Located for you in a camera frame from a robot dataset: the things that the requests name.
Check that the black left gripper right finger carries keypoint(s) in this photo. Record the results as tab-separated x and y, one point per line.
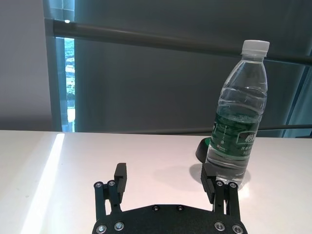
219	197

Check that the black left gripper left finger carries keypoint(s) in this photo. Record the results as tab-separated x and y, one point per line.
114	195

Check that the clear water bottle green label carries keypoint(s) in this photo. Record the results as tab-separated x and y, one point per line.
236	122

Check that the green button black base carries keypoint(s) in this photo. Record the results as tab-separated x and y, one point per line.
201	151

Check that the window glass strip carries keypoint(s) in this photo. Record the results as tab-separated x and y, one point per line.
68	85

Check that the thick grey metal handrail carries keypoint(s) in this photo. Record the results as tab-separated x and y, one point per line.
146	36

